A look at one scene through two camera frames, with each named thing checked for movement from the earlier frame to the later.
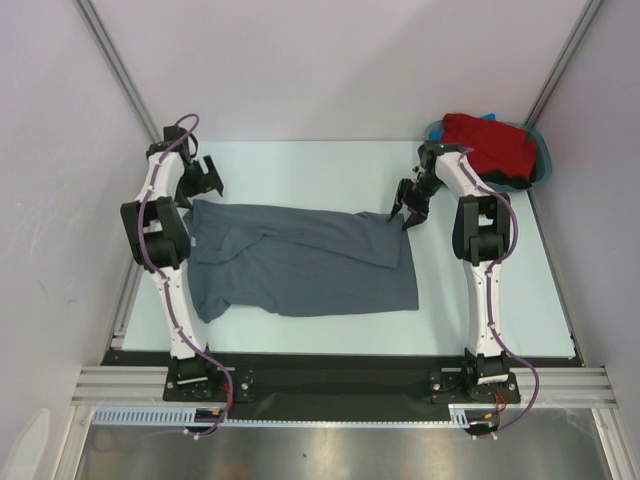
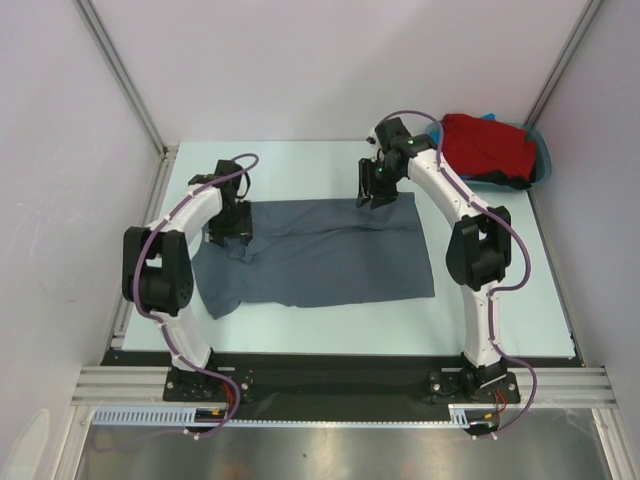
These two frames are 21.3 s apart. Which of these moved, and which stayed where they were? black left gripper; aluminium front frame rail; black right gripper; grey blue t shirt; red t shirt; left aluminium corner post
Moved: black right gripper; grey blue t shirt; black left gripper
Stayed: red t shirt; left aluminium corner post; aluminium front frame rail
